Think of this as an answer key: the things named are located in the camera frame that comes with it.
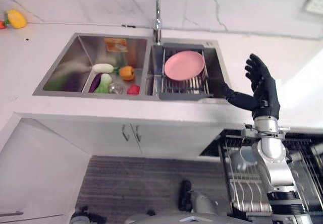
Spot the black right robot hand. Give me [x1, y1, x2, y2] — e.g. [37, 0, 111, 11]
[221, 53, 282, 121]

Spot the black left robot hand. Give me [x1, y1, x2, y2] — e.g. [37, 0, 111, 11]
[178, 179, 194, 212]

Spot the white bowl in dishwasher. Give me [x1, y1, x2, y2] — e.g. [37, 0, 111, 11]
[231, 145, 258, 171]

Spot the dishwasher dish rack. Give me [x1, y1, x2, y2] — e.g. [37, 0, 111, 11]
[218, 130, 323, 217]

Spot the grey sink drying rack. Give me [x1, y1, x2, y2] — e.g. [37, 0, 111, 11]
[158, 42, 214, 101]

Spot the pink round plate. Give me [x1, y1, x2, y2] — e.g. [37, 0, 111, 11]
[164, 51, 205, 81]

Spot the red tomato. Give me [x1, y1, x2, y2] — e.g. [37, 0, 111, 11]
[127, 84, 141, 95]

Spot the white cabinet door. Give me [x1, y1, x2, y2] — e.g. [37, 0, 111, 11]
[21, 118, 144, 156]

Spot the silver sink drain strainer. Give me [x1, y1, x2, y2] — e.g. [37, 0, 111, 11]
[108, 82, 125, 95]

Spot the chrome kitchen faucet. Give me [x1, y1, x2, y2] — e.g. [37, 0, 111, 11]
[153, 0, 163, 45]

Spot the orange bell pepper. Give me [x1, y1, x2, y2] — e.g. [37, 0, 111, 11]
[119, 66, 135, 81]

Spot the stainless steel double sink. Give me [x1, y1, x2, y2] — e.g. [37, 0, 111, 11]
[32, 33, 232, 103]

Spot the green bok choy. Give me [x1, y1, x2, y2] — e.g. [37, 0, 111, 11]
[94, 73, 113, 94]

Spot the purple eggplant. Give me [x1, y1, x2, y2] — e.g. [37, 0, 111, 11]
[88, 73, 102, 93]

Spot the white radish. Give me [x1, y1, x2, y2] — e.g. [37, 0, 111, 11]
[92, 63, 115, 74]

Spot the orange food package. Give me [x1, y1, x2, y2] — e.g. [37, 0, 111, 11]
[104, 37, 129, 52]

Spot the yellow bell pepper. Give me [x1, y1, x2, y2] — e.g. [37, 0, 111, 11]
[6, 9, 27, 29]

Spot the white wall socket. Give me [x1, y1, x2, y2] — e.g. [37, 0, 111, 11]
[302, 0, 323, 15]

